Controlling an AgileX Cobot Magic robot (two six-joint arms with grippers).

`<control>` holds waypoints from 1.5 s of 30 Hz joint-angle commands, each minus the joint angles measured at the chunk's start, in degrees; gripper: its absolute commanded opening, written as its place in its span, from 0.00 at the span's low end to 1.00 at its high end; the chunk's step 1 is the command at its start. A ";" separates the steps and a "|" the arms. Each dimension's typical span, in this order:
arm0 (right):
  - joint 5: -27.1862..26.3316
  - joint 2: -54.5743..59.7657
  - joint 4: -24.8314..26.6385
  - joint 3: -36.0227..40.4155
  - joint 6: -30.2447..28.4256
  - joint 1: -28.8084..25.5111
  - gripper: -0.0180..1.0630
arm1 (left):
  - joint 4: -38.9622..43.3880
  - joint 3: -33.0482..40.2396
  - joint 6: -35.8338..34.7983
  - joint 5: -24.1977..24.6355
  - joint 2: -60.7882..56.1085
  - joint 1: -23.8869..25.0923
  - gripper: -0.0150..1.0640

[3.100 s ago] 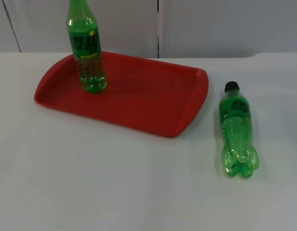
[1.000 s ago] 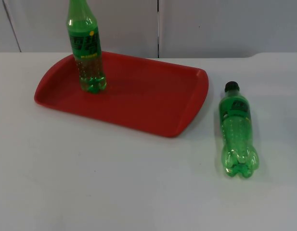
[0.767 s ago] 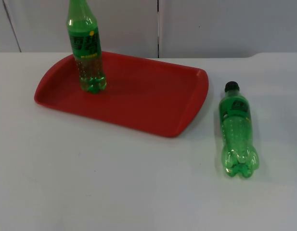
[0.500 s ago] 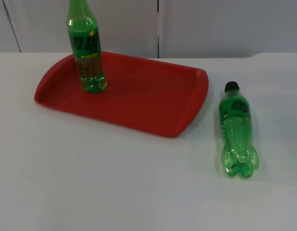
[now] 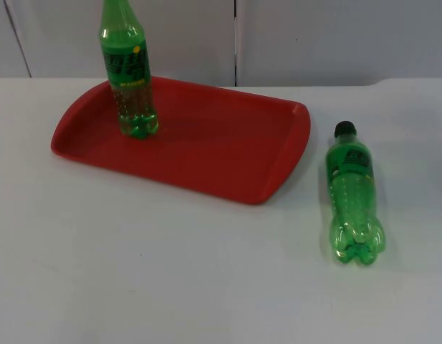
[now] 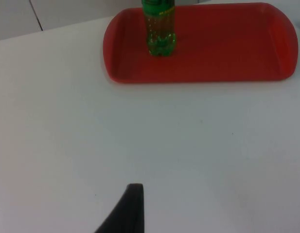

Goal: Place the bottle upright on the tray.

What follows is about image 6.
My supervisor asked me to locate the red tray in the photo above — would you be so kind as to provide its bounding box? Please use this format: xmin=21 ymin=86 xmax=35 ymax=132
xmin=102 ymin=2 xmax=299 ymax=84

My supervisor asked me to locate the green plastic bottle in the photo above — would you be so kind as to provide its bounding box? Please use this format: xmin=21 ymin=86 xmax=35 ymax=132
xmin=141 ymin=0 xmax=177 ymax=58

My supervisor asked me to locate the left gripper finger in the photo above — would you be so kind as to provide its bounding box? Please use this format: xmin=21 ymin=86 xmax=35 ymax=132
xmin=93 ymin=183 xmax=146 ymax=233

